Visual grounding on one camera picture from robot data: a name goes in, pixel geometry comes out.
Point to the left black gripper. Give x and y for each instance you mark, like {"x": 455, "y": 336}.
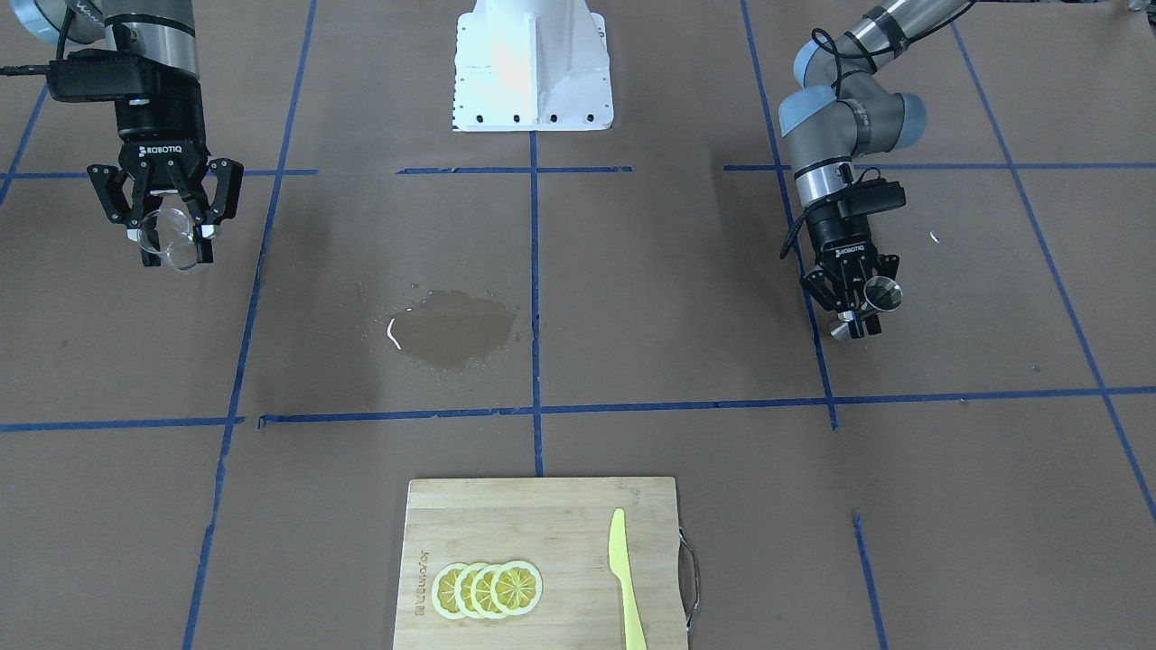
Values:
{"x": 835, "y": 233}

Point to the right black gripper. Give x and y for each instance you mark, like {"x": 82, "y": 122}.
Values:
{"x": 161, "y": 135}

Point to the clear glass cup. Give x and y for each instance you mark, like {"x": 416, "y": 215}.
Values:
{"x": 167, "y": 236}

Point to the steel jigger measuring cup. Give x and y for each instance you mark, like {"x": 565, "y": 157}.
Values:
{"x": 881, "y": 294}

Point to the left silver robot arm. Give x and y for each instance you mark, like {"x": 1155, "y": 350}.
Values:
{"x": 840, "y": 113}

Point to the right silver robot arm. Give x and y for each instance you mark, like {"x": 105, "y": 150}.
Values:
{"x": 160, "y": 30}

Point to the yellow plastic knife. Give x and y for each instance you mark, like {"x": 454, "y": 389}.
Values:
{"x": 618, "y": 552}

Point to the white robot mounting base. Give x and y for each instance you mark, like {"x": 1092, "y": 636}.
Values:
{"x": 532, "y": 66}

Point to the bamboo cutting board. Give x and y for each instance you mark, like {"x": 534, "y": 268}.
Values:
{"x": 560, "y": 525}

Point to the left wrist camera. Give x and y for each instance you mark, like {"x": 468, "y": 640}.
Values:
{"x": 859, "y": 199}

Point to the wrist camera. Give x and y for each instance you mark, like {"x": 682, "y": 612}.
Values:
{"x": 94, "y": 75}
{"x": 859, "y": 199}

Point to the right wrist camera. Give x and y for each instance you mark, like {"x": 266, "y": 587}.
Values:
{"x": 94, "y": 75}

